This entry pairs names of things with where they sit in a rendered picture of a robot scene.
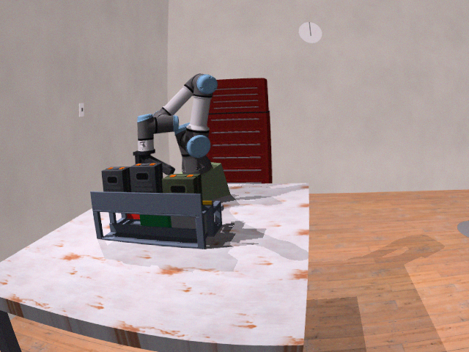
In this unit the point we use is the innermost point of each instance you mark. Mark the green open bin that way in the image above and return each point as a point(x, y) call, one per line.
point(155, 221)

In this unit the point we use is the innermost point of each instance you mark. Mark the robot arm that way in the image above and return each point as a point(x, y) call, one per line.
point(196, 141)

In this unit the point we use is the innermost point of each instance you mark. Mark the dark grey bin rack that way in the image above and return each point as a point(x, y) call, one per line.
point(156, 204)

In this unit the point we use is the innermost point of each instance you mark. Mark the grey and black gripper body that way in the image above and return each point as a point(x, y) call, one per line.
point(141, 156)

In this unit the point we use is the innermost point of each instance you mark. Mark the grey open bin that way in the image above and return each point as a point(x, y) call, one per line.
point(186, 222)

